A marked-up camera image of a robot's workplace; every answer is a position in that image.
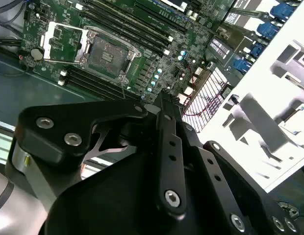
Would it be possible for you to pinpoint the metal socket cover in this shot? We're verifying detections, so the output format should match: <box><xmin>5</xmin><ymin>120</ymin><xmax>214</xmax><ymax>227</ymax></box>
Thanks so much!
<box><xmin>40</xmin><ymin>21</ymin><xmax>92</xmax><ymax>67</ymax></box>

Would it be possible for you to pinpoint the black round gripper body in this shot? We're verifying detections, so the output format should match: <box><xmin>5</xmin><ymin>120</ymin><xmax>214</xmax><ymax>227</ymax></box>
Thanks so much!
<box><xmin>44</xmin><ymin>151</ymin><xmax>231</xmax><ymax>235</ymax></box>

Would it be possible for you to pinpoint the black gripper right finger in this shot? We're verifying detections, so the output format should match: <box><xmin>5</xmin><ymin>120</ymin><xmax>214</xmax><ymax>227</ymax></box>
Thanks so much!
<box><xmin>169</xmin><ymin>95</ymin><xmax>304</xmax><ymax>235</ymax></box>

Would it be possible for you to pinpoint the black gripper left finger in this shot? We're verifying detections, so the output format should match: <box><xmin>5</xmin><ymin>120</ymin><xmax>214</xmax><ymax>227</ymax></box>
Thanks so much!
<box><xmin>6</xmin><ymin>91</ymin><xmax>188</xmax><ymax>218</ymax></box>

